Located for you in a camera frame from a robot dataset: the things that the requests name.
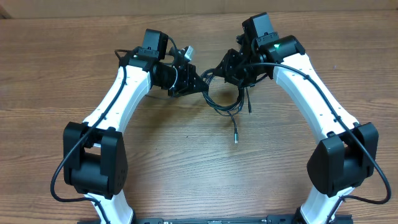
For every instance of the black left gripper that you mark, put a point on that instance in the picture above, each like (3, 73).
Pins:
(186, 87)

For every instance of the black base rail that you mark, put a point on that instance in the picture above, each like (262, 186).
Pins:
(214, 220)

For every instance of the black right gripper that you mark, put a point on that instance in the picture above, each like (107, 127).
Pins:
(231, 74)

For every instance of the brown cardboard wall panel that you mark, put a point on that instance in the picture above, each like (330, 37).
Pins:
(31, 9)

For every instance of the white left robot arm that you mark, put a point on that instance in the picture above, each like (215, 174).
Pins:
(94, 155)

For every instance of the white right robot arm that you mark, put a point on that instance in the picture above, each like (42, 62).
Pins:
(346, 150)

